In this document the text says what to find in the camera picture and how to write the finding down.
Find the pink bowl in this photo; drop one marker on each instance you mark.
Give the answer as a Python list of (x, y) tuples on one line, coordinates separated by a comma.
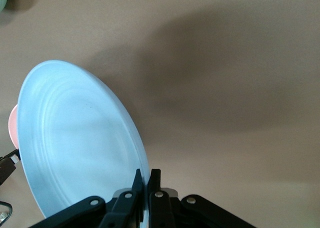
[(13, 128)]

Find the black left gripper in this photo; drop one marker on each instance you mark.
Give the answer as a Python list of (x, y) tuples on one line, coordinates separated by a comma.
[(8, 210)]

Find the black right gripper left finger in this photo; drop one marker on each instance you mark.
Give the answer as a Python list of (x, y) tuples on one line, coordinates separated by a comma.
[(120, 210)]

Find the blue bowl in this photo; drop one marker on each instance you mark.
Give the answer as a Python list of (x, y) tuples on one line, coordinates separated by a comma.
[(80, 133)]

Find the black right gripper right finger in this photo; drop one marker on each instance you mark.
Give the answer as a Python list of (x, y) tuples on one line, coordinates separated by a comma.
[(162, 210)]

